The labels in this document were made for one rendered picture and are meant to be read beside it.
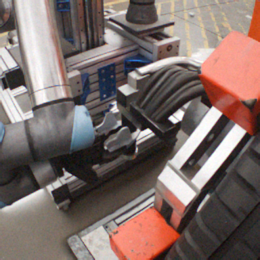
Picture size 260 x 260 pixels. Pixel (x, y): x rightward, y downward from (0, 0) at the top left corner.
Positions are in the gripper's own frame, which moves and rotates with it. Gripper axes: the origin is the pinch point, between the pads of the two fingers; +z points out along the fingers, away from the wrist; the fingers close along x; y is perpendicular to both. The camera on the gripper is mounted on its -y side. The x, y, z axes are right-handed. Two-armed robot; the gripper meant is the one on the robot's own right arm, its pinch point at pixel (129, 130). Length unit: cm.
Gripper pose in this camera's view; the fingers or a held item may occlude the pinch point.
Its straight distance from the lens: 62.4
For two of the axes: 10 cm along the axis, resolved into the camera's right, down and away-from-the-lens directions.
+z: 8.1, -4.1, 4.1
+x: -5.8, -5.7, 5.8
